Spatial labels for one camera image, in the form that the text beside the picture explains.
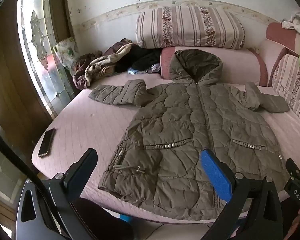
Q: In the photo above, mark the floral print bag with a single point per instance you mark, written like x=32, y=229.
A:
x=67, y=52

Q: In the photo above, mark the blue plastic bag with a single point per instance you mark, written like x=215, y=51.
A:
x=153, y=68

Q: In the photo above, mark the pink maroon corner cushion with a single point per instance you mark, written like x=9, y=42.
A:
x=282, y=37

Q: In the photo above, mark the striped floral side cushion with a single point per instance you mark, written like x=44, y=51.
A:
x=295, y=85

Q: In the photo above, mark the striped floral pillow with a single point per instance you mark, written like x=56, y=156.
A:
x=190, y=27

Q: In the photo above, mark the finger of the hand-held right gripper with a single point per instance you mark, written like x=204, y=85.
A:
x=293, y=168

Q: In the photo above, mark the black clothes pile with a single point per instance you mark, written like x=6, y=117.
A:
x=140, y=57

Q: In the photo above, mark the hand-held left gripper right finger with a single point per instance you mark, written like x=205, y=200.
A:
x=216, y=175

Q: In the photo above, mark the brown wooden window frame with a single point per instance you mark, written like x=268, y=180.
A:
x=10, y=80

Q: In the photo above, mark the olive quilted hooded jacket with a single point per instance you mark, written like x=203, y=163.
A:
x=180, y=120

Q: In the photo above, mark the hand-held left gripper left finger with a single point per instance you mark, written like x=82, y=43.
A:
x=82, y=170

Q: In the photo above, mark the stained glass window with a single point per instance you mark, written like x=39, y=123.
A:
x=40, y=42

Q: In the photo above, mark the pink bolster cushion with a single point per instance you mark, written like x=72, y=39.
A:
x=240, y=65

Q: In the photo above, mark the person's dark trouser leg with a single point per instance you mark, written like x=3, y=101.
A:
x=102, y=222

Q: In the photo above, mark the white crumpled cloth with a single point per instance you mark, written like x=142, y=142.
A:
x=295, y=21

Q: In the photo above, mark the beige brown fleece blanket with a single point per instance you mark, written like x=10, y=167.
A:
x=100, y=67

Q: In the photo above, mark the black smartphone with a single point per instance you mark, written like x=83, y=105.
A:
x=46, y=142

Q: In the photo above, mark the pink quilted bed mattress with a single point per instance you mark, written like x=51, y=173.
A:
x=90, y=120

